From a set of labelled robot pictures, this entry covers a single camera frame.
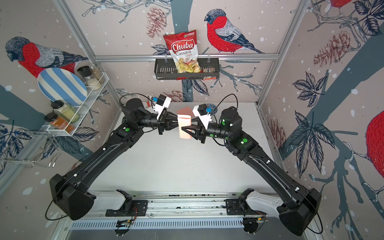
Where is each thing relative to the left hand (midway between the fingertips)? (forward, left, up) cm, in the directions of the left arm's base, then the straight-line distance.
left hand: (185, 121), depth 58 cm
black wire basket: (+49, +16, -8) cm, 52 cm away
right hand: (0, +1, -3) cm, 3 cm away
